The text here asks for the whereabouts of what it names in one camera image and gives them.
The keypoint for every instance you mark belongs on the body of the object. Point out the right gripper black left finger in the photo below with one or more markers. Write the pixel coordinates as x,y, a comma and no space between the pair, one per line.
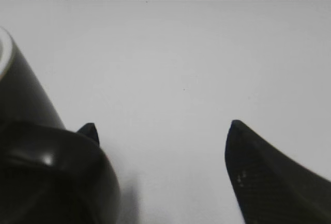
88,134

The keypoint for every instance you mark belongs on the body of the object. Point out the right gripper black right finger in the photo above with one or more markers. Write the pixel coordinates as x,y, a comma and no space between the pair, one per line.
269,186

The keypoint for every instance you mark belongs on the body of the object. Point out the black mug white interior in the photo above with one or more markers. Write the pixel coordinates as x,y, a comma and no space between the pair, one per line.
47,175

